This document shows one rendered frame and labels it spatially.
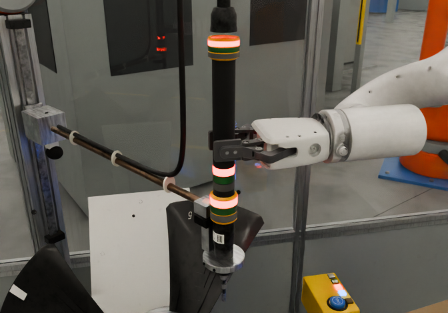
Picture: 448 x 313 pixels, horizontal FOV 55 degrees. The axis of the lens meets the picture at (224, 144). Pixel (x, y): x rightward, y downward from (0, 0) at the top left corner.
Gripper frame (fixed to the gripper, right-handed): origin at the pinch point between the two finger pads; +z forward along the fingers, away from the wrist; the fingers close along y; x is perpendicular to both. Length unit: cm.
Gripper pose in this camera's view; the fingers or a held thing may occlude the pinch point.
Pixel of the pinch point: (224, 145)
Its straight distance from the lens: 65.0
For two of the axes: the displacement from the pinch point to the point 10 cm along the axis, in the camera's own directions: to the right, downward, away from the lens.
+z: -9.8, 0.8, -1.8
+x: -0.1, -9.3, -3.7
